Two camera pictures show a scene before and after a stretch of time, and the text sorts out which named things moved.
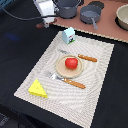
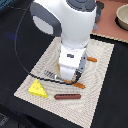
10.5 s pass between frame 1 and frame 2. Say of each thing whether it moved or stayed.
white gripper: moved
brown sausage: moved
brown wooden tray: stayed
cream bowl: stayed
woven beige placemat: stayed
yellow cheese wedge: stayed
